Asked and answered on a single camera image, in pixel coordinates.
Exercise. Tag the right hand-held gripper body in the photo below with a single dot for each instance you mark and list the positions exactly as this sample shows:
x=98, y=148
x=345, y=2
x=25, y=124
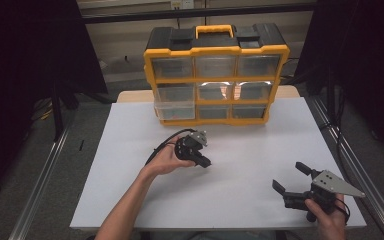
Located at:
x=333, y=186

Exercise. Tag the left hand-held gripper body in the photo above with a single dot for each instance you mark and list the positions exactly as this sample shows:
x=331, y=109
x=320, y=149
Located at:
x=186, y=150

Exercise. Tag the small red block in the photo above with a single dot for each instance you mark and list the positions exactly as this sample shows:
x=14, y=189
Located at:
x=176, y=117

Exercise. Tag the clear plastic organizer drawer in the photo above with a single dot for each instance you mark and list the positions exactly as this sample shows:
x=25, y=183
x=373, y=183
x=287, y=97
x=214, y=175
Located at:
x=175, y=110

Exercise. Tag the yellow black drawer organizer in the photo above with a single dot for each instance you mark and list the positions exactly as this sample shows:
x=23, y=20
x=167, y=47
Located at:
x=215, y=50

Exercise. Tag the person's left hand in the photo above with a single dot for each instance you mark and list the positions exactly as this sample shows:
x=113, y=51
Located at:
x=161, y=161

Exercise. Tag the person's right hand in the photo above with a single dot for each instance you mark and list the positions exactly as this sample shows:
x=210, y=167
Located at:
x=330, y=226

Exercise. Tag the grid of clear drawers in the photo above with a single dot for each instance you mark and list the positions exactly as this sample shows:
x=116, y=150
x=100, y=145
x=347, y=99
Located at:
x=215, y=66

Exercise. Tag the small black floor item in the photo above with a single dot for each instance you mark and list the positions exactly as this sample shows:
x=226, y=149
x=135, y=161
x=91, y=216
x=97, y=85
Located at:
x=81, y=145

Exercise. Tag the black curtain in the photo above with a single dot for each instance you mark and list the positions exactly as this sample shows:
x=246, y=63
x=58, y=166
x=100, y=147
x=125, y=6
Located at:
x=20, y=66
x=363, y=66

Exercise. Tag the black metal stand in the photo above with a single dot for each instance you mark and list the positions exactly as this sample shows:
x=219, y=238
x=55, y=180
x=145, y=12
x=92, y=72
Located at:
x=57, y=113

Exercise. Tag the black horizontal bar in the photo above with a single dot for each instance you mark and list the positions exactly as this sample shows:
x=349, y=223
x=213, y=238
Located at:
x=180, y=15

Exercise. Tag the aluminium floor rail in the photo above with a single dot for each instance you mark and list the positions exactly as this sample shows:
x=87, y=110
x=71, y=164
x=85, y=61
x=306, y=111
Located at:
x=40, y=186
x=363, y=166

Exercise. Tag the white wall socket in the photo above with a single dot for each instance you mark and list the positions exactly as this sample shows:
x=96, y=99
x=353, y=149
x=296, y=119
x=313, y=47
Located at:
x=182, y=4

